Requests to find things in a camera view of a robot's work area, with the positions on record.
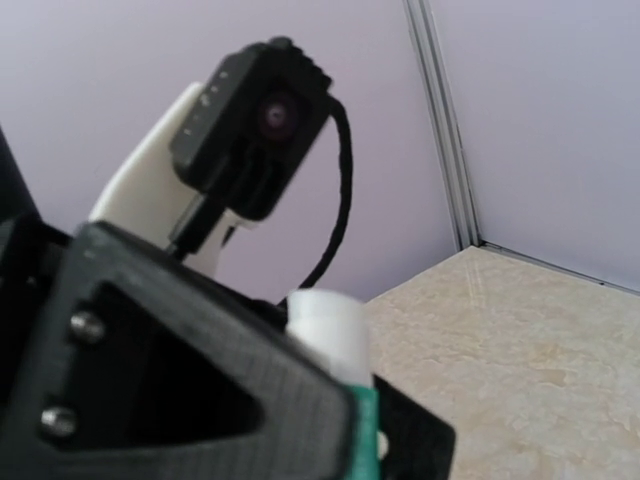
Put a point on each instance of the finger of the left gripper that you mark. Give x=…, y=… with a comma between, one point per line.
x=421, y=445
x=117, y=362

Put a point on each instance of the small green white glue stick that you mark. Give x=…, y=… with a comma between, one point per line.
x=333, y=328

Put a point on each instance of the left aluminium frame post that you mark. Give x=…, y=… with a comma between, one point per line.
x=423, y=33

